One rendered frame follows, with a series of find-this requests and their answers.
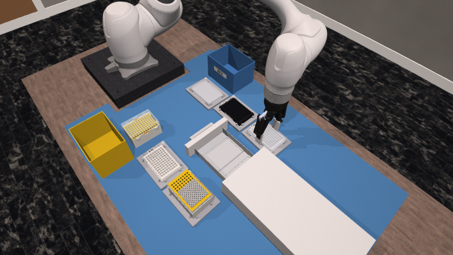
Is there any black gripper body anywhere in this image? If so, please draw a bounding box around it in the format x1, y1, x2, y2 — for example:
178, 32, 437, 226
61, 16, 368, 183
264, 98, 286, 117

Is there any blue open-top bin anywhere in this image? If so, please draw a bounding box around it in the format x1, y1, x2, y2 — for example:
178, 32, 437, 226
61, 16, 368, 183
207, 44, 255, 94

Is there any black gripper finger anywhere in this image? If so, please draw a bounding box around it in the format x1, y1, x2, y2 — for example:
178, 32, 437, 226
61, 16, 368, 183
253, 111, 276, 145
272, 101, 289, 131

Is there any yellow open-top box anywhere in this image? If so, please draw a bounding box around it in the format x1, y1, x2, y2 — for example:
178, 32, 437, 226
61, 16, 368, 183
69, 111, 134, 179

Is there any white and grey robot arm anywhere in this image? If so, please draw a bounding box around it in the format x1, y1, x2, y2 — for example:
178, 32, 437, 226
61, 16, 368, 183
102, 0, 327, 104

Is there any blue bench mat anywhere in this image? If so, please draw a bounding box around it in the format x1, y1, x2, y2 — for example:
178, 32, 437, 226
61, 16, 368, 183
65, 49, 409, 255

